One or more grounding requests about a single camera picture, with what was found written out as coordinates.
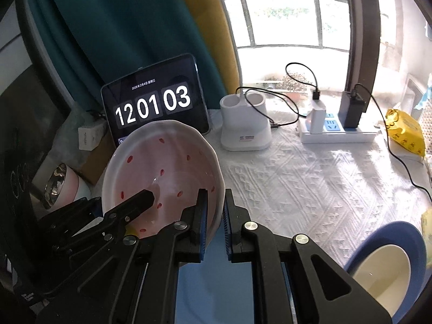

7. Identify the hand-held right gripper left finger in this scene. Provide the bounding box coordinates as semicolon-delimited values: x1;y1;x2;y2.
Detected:
35;189;210;324

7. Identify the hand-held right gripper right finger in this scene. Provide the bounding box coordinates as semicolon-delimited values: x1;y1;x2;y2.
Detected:
223;189;394;324

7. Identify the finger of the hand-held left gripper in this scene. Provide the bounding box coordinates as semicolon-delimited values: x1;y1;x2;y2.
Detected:
98;190;156;235

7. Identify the pink strawberry-print bowl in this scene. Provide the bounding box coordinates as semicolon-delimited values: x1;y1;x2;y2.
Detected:
101;120;226;248

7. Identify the blue ridged plate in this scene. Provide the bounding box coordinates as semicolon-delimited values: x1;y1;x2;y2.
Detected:
174;228;294;324
343;221;427;324

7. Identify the cream bowl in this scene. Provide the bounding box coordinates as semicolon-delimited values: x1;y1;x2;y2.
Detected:
351;245;411;318

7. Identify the pastel steel-lined bowl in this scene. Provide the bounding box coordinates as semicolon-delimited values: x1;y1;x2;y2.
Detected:
40;163;92;210

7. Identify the cardboard box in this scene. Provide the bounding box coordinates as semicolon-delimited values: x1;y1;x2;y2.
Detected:
81;135;117;185

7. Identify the small white box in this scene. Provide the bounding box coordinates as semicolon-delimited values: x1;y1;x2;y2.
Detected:
78;124;103;151

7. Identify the white textured tablecloth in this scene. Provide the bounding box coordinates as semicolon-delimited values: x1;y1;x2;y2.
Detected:
202;108;432;277

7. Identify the white desk lamp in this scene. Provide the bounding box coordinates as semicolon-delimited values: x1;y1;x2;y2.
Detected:
153;0;272;151

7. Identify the tablet showing clock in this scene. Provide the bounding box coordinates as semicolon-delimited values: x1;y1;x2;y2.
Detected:
100;53;210;144

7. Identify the white charger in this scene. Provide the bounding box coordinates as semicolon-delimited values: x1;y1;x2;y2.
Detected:
310;99;327;134

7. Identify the white power strip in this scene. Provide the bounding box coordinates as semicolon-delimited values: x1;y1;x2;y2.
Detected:
299;113;377;144

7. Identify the black power adapter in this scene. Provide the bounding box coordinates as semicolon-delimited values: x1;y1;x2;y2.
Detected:
338;91;367;129

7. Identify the teal curtain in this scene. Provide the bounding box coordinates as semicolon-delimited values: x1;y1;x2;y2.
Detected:
44;0;227;119

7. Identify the yellow curtain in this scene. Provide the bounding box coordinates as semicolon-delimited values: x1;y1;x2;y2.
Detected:
177;0;242;90

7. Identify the yellow printed bag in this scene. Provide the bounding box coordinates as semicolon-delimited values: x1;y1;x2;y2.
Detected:
386;108;425;157

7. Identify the black cable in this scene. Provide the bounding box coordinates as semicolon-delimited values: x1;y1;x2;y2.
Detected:
236;87;299;129
349;84;432;200
285;62;321;100

